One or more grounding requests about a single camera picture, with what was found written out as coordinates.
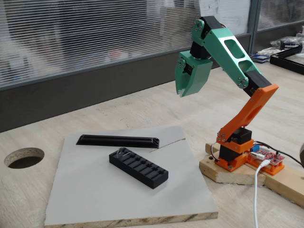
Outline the black slotted rectangular block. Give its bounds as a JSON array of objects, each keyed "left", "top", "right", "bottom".
[{"left": 109, "top": 147, "right": 169, "bottom": 190}]

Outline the white paper sheet on window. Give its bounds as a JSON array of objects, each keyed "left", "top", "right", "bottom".
[{"left": 199, "top": 0, "right": 251, "bottom": 34}]

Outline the stack of blue cards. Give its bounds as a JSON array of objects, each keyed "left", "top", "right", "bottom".
[{"left": 248, "top": 53, "right": 271, "bottom": 64}]

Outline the white flat packet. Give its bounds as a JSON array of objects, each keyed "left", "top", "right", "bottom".
[{"left": 257, "top": 47, "right": 276, "bottom": 57}]

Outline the clear plastic bag with parts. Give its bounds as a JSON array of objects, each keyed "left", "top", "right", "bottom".
[{"left": 270, "top": 36, "right": 304, "bottom": 50}]

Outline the wooden block with angled end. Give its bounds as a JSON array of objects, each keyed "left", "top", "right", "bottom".
[{"left": 199, "top": 156, "right": 266, "bottom": 186}]

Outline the red controller board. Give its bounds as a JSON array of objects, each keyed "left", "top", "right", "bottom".
[{"left": 247, "top": 142, "right": 285, "bottom": 176}]

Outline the long wooden plank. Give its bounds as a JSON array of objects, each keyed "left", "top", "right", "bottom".
[{"left": 260, "top": 163, "right": 304, "bottom": 207}]

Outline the grey laminated board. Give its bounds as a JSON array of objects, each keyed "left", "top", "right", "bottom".
[{"left": 44, "top": 125, "right": 219, "bottom": 226}]

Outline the black rectangular frame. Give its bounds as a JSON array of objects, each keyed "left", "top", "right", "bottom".
[{"left": 270, "top": 45, "right": 304, "bottom": 76}]

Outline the long black plastic rail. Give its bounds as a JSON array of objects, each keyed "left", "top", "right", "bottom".
[{"left": 76, "top": 134, "right": 161, "bottom": 150}]

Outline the black power cable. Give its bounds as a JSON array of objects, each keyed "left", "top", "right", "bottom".
[{"left": 254, "top": 141, "right": 304, "bottom": 168}]

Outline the white usb cable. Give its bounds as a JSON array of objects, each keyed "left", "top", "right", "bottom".
[{"left": 253, "top": 160, "right": 270, "bottom": 228}]

